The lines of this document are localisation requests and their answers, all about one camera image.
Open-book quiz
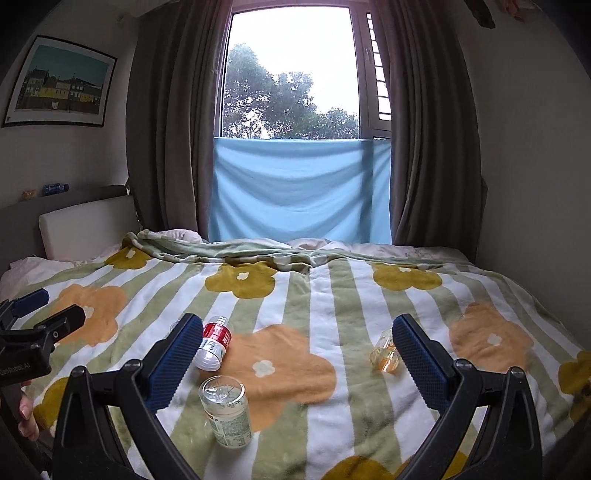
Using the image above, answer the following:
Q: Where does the framed wall picture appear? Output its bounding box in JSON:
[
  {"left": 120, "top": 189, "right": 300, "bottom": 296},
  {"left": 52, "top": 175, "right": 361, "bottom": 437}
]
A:
[{"left": 2, "top": 34, "right": 118, "bottom": 128}]

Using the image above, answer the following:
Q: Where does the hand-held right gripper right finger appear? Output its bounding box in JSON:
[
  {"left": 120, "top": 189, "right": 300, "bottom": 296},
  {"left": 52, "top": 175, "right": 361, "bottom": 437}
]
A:
[{"left": 392, "top": 314, "right": 543, "bottom": 480}]

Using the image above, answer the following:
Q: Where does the light blue cloth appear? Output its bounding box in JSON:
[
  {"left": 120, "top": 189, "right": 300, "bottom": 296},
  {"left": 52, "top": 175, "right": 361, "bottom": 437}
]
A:
[{"left": 208, "top": 137, "right": 393, "bottom": 244}]

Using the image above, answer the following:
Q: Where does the white headboard cushion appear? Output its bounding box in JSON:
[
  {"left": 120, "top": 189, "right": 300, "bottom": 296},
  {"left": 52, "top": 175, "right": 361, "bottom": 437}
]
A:
[{"left": 39, "top": 194, "right": 142, "bottom": 260}]

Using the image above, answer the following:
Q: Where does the white duvet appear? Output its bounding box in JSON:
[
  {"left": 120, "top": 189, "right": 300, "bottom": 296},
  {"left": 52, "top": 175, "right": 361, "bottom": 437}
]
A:
[{"left": 286, "top": 237, "right": 472, "bottom": 266}]

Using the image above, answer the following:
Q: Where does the small orange clear cup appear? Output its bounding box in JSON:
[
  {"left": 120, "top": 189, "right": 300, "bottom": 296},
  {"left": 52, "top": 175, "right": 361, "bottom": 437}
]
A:
[{"left": 370, "top": 329, "right": 402, "bottom": 374}]

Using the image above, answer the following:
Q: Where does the person's left hand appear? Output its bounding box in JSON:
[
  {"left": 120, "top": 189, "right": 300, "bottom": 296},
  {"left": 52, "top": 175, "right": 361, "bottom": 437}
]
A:
[{"left": 17, "top": 398, "right": 42, "bottom": 440}]

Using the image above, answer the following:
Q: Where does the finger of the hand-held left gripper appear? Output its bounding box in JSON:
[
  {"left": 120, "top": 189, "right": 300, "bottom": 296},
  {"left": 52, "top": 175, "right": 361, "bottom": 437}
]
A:
[
  {"left": 0, "top": 288, "right": 51, "bottom": 329},
  {"left": 0, "top": 305, "right": 88, "bottom": 348}
]

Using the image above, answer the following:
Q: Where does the brown curtain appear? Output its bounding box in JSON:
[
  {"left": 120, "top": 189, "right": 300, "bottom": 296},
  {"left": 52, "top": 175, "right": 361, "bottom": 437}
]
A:
[
  {"left": 126, "top": 0, "right": 232, "bottom": 244},
  {"left": 367, "top": 0, "right": 489, "bottom": 269}
]

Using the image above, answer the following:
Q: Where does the clear cup with red label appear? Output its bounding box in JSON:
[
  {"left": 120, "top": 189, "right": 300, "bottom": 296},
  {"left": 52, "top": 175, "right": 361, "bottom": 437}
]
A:
[{"left": 191, "top": 315, "right": 233, "bottom": 371}]

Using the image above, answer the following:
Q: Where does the striped flower blanket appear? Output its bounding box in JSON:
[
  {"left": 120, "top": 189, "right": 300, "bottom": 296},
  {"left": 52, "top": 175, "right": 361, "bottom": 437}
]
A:
[{"left": 0, "top": 229, "right": 591, "bottom": 480}]

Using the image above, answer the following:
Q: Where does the white pillow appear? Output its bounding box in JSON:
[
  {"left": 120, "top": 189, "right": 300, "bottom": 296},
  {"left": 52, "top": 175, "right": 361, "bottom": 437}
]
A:
[{"left": 0, "top": 257, "right": 77, "bottom": 301}]

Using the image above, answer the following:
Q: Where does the clear cup with green label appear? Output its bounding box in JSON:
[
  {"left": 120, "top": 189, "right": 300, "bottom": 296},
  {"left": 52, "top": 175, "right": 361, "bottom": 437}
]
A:
[{"left": 198, "top": 376, "right": 254, "bottom": 448}]

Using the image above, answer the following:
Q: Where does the bed headboard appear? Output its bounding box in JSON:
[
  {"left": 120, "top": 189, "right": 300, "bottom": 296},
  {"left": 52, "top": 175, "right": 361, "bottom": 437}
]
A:
[{"left": 0, "top": 184, "right": 139, "bottom": 278}]

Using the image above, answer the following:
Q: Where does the tree outside window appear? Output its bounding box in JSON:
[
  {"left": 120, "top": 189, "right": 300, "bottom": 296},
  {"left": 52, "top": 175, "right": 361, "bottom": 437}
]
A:
[{"left": 222, "top": 43, "right": 360, "bottom": 140}]

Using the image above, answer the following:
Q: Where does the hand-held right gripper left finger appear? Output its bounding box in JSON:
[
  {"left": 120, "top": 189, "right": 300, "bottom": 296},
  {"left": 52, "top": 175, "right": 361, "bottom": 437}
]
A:
[{"left": 52, "top": 313, "right": 204, "bottom": 480}]

